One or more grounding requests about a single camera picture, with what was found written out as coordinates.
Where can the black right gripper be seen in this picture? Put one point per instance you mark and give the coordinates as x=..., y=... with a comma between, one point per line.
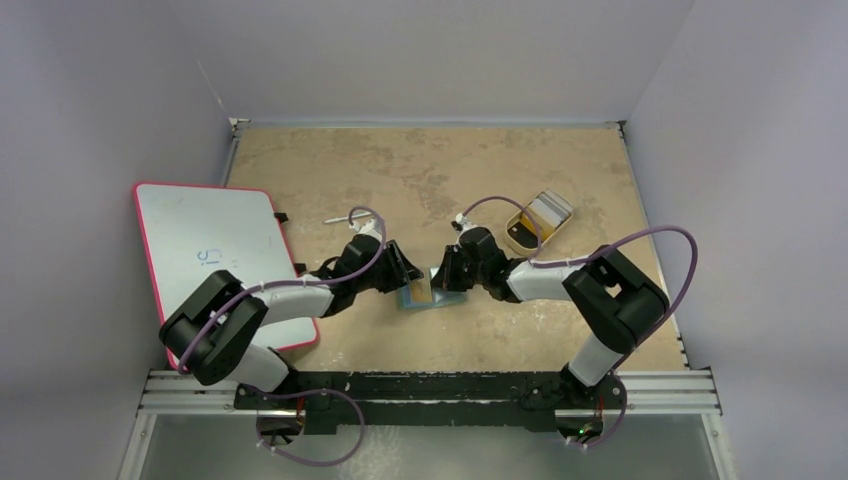
x=452, y=268

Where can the beige oval card tray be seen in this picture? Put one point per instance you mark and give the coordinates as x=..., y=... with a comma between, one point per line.
x=525, y=235

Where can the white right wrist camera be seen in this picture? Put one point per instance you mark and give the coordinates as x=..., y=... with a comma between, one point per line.
x=461, y=223

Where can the pink framed whiteboard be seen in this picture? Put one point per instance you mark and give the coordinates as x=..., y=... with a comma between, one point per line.
x=191, y=231

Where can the stack of grey cards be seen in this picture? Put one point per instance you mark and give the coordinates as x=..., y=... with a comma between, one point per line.
x=551, y=208

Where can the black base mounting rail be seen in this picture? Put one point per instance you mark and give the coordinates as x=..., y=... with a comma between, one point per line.
x=537, y=401

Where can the green leather card holder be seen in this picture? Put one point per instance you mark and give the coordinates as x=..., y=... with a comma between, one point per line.
x=441, y=298

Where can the white marker pen green cap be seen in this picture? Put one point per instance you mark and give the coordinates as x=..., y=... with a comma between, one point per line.
x=348, y=218

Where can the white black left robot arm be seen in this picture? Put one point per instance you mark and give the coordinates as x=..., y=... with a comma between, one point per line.
x=211, y=333

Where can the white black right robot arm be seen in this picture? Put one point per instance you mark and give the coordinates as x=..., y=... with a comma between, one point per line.
x=619, y=303

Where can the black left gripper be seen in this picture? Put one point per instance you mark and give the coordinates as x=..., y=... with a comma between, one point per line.
x=399, y=269

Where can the aluminium extrusion frame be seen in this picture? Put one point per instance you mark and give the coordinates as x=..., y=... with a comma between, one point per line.
x=166, y=392

